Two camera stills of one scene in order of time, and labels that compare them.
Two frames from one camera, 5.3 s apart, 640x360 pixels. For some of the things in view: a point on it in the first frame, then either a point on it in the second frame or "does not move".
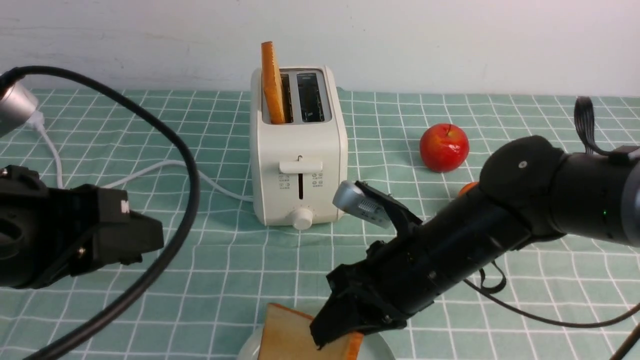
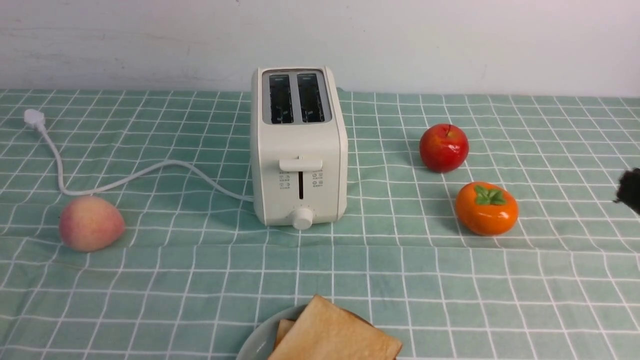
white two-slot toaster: (296, 166) does not move
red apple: (443, 147) does not move
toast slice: (271, 84) -> (284, 325)
